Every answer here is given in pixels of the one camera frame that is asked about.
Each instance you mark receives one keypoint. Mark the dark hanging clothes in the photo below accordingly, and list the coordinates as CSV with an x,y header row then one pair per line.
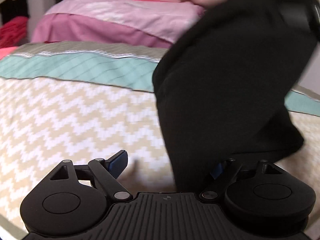
x,y
13,8

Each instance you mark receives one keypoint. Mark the zigzag patterned bed sheet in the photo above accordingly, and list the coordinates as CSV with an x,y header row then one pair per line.
x,y
65,104

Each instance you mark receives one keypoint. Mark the red cloth pile left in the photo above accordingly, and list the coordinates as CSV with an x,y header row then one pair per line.
x,y
13,31

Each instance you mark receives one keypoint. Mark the red fleece blanket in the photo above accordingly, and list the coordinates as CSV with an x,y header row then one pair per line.
x,y
6,51

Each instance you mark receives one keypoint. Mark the black pants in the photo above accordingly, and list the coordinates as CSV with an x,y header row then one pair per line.
x,y
220,89

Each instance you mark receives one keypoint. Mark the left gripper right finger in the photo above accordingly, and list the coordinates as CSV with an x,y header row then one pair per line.
x,y
223,176

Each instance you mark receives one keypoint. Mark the pink purple pillow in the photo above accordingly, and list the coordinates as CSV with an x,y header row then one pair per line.
x,y
139,23

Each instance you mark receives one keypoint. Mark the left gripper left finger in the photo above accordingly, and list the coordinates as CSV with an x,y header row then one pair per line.
x,y
105,174

